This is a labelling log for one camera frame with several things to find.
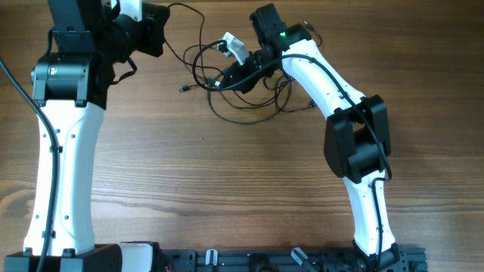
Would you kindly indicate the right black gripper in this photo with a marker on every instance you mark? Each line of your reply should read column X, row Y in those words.
column 230, row 75

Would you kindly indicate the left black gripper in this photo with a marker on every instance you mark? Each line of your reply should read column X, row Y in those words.
column 154, row 19

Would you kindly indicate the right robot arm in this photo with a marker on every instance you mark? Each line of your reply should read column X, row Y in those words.
column 357, row 138

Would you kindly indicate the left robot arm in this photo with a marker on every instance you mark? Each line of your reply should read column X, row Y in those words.
column 70, row 84

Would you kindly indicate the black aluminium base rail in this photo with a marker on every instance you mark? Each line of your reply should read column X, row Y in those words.
column 396, row 259

